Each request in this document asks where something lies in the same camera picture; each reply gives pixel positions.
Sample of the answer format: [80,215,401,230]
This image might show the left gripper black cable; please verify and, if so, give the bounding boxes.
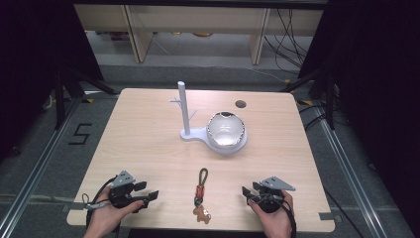
[81,177,121,236]

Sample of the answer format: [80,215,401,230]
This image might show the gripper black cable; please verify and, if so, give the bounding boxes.
[81,177,121,236]
[256,192,298,238]

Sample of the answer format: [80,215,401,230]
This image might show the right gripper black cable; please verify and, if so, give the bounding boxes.
[256,192,298,238]

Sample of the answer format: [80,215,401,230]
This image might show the light wooden desk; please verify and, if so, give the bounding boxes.
[73,3,325,66]

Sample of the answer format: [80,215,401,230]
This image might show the black curtain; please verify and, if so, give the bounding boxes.
[297,0,420,232]
[0,0,105,162]

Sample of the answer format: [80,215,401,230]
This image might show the person's right hand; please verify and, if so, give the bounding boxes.
[247,189,295,234]

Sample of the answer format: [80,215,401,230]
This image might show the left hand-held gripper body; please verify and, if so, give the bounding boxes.
[108,170,137,210]

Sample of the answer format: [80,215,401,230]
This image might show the white jewelry stand with post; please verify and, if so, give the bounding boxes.
[168,80,249,157]

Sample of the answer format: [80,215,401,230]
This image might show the aluminium floor rail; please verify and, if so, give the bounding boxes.
[0,96,84,238]
[317,98,389,238]

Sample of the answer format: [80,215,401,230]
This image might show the black floor cables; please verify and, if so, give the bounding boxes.
[297,102,332,132]

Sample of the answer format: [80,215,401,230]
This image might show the black tripod stand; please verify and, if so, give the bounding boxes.
[279,68,337,131]
[52,66,121,131]

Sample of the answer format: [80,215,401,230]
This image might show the grey tape strip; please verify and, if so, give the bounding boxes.
[318,211,344,222]
[61,201,87,211]

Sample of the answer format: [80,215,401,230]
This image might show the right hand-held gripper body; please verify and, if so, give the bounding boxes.
[252,176,297,214]

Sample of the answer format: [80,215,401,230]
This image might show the keychain with brown bear charm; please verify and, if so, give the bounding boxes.
[192,167,213,225]

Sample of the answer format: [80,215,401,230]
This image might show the shiny metal bowl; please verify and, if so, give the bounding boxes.
[205,111,248,150]

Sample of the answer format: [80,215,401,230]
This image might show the bundle of black hanging cables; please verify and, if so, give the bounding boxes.
[262,8,314,75]

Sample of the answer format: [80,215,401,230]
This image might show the person's left hand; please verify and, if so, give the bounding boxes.
[84,185,146,236]

